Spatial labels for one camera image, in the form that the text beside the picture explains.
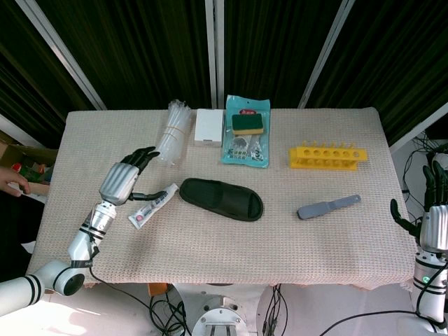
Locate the yellow test tube rack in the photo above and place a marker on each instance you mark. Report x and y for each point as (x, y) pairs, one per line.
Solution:
(325, 154)

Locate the white cardboard box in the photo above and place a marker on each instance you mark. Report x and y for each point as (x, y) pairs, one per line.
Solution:
(208, 126)

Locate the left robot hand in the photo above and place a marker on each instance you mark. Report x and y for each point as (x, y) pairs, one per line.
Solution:
(117, 182)

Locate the teal sponge package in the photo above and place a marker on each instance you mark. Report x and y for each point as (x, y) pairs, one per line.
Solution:
(245, 154)

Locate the grey scrub brush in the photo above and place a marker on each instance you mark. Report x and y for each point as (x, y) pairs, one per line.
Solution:
(315, 211)

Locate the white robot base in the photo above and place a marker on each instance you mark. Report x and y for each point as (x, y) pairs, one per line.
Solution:
(217, 309)

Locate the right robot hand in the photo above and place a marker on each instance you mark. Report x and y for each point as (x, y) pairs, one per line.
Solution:
(435, 224)

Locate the orange block under table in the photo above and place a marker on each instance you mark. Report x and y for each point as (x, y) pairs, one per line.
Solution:
(157, 290)

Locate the person's bare hand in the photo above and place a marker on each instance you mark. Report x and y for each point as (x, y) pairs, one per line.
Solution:
(10, 180)

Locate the dark green curtain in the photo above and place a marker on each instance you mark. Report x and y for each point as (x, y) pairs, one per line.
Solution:
(140, 52)

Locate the beige waffle tablecloth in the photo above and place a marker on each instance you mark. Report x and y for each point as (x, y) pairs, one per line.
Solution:
(224, 252)

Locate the black slipper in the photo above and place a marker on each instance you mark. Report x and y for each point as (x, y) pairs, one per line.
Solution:
(217, 197)

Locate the green yellow sponge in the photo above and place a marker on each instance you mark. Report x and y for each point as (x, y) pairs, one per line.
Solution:
(246, 122)

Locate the bundle of clear sticks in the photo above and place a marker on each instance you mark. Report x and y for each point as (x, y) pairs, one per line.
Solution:
(173, 133)

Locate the white toothpaste tube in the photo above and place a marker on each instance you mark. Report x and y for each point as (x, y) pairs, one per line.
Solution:
(147, 211)

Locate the white metal frame post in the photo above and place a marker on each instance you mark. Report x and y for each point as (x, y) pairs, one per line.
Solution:
(66, 59)
(325, 52)
(214, 52)
(420, 127)
(17, 131)

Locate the brown cardboard box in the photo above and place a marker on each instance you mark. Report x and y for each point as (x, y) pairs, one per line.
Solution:
(21, 154)

